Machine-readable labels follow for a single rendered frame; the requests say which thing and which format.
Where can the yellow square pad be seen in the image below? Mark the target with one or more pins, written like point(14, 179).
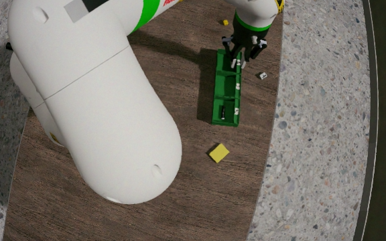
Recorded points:
point(219, 153)

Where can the green three-compartment bin rack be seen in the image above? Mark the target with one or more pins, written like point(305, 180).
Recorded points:
point(228, 86)

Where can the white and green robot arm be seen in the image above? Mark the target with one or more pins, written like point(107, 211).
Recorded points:
point(73, 63)

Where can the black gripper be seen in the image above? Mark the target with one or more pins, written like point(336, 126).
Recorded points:
point(240, 43)

